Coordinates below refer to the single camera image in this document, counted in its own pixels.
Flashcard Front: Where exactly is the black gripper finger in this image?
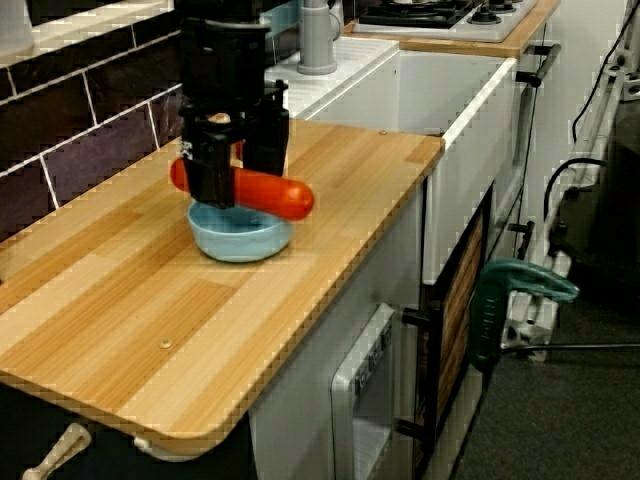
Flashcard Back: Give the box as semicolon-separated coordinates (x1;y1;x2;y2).
184;129;237;210
243;96;292;178

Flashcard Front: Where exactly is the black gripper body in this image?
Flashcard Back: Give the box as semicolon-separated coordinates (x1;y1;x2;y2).
179;63;291;145

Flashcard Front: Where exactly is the orange toy sausage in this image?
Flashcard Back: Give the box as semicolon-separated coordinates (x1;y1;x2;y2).
169;157;315;221

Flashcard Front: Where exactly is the light blue bowl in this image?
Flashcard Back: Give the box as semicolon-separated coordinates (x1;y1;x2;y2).
187;199;295;264

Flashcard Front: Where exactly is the teal plastic bin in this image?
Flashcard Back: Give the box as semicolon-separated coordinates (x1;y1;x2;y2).
262;3;303;32

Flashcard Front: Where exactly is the grey toy faucet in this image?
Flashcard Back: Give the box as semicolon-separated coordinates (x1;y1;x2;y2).
297;0;346;76

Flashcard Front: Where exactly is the dark tile backsplash panel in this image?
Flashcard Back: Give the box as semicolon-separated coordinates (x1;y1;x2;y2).
0;19;184;241

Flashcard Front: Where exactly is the cream shelf ledge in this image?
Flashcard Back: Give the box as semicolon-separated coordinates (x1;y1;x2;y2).
0;0;181;66

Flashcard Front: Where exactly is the white toy sink basin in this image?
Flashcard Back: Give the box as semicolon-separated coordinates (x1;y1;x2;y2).
259;37;519;286

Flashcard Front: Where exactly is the white toy kitchen cabinet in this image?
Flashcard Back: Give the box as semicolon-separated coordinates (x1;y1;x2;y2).
248;44;564;480

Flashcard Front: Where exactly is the wood slat cabinet panel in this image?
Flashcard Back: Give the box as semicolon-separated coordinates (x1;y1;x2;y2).
435;207;487;429

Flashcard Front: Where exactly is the grey toy stove top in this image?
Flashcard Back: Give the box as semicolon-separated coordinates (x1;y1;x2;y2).
351;0;540;45

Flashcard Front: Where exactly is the grey toy dishwasher door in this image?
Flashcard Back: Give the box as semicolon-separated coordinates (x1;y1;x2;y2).
329;302;397;480

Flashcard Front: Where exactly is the green clamp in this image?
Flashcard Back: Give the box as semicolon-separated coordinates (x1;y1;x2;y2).
468;258;581;374

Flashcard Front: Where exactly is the dark grey box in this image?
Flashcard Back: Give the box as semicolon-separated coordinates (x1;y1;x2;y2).
559;97;640;306

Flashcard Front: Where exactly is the short black cabinet handle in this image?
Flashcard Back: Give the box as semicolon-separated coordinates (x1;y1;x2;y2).
508;219;536;261

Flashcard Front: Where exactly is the black cabinet handle frame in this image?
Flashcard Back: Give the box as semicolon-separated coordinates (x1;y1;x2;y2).
394;299;444;449

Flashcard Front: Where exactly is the black metal oven handle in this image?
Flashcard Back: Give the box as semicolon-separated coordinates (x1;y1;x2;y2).
516;43;562;89

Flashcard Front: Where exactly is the thin black hanging cable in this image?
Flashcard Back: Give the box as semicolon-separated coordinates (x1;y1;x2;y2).
571;0;635;144

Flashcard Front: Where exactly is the white metal camera stand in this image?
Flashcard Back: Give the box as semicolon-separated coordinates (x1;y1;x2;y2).
499;42;640;362

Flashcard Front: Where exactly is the white lever handle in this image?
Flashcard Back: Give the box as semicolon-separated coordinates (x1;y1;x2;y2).
22;422;93;480

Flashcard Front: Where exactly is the black looped cable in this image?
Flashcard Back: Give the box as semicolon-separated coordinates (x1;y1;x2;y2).
543;157;610;231

